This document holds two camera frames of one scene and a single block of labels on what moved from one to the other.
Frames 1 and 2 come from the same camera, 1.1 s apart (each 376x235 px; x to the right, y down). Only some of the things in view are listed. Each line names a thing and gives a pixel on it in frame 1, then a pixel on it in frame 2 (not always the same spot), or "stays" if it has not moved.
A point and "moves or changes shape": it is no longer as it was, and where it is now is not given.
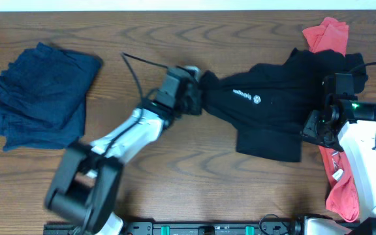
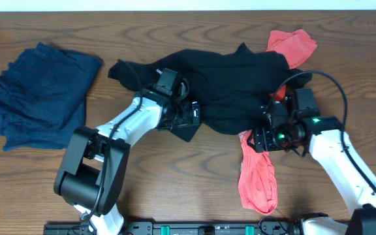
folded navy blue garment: x=40 y=97 stays
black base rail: x=118 y=226 stays
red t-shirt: x=330 y=34 → x=257 y=183
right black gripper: x=309 y=128 → x=263 y=134
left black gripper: x=195 y=97 → x=187 y=121
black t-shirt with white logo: x=266 y=103 moves or changes shape
